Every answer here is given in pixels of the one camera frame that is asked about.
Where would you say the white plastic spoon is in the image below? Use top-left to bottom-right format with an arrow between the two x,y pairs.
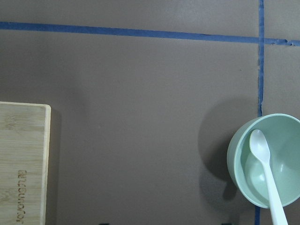
249,129 -> 288,225

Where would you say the mint green bowl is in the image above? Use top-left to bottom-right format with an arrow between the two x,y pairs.
227,113 -> 300,208

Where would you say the bamboo cutting board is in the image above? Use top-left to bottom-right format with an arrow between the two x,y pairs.
0,102 -> 51,225

